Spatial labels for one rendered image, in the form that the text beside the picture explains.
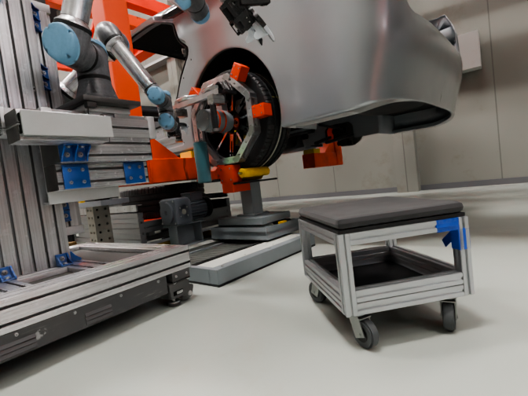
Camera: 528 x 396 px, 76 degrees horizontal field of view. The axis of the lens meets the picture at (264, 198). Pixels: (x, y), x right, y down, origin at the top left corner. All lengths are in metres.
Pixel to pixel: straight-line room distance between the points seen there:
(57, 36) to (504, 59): 5.15
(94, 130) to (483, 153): 5.01
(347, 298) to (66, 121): 0.96
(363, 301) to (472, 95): 4.87
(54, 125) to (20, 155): 0.32
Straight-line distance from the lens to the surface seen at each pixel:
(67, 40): 1.36
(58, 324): 1.21
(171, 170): 2.43
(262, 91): 2.09
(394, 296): 0.94
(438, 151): 5.59
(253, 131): 2.00
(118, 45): 1.84
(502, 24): 5.74
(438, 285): 0.99
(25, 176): 1.47
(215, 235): 2.35
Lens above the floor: 0.46
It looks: 3 degrees down
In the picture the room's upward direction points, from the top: 7 degrees counter-clockwise
